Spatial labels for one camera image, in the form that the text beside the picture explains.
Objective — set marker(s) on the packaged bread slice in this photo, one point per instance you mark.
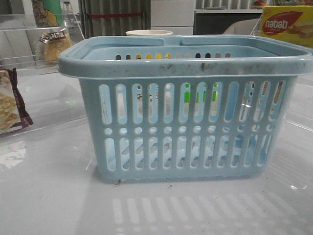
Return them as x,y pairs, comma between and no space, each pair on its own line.
53,43

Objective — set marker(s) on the light blue plastic basket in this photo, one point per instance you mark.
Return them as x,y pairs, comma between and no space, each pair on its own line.
183,107

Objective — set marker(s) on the yellow paper cup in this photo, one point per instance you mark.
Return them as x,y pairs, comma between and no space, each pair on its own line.
148,32

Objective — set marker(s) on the white cabinet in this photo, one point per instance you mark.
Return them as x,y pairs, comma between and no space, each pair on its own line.
173,15

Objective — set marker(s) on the red barrier belt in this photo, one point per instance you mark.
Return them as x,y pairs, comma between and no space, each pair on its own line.
103,16

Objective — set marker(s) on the left clear acrylic shelf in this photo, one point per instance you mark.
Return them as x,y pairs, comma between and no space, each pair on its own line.
50,98

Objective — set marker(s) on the clear acrylic display shelf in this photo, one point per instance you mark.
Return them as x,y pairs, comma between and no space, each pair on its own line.
257,30

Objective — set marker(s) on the brown cracker packet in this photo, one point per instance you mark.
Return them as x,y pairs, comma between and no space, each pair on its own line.
13,114

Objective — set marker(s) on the green cartoon snack bag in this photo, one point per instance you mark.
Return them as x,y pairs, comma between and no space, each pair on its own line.
47,13

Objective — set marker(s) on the plate of fruit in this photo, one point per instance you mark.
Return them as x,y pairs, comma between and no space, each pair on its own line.
259,3

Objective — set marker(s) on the yellow nabati wafer box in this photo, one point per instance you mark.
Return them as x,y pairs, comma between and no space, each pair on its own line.
293,24

